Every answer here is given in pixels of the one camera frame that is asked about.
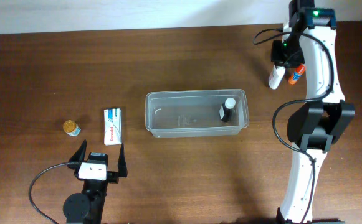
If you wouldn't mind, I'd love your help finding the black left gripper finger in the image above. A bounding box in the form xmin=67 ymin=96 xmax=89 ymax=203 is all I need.
xmin=69 ymin=139 xmax=87 ymax=162
xmin=118 ymin=143 xmax=128 ymax=177

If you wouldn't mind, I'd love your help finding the orange tube white cap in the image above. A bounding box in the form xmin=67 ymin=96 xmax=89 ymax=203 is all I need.
xmin=288 ymin=64 xmax=306 ymax=85

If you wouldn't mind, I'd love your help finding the white lotion bottle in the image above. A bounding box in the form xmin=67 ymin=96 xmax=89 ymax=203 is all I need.
xmin=268 ymin=65 xmax=286 ymax=90

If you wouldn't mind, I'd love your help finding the dark syrup bottle white cap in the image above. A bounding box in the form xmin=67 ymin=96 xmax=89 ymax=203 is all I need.
xmin=219 ymin=98 xmax=236 ymax=122

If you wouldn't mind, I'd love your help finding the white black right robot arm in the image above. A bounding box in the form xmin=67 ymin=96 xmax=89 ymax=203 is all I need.
xmin=271 ymin=0 xmax=355 ymax=223

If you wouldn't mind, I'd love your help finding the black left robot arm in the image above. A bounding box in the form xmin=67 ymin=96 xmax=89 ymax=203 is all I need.
xmin=63 ymin=141 xmax=128 ymax=224

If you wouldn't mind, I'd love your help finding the clear plastic container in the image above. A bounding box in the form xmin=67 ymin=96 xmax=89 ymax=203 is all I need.
xmin=145 ymin=89 xmax=249 ymax=138

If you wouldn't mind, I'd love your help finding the small gold lid jar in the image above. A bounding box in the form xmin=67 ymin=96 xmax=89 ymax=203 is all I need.
xmin=62 ymin=120 xmax=81 ymax=136

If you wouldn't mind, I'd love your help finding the white Panadol medicine box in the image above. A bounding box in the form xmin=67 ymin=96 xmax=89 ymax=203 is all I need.
xmin=104 ymin=108 xmax=122 ymax=146

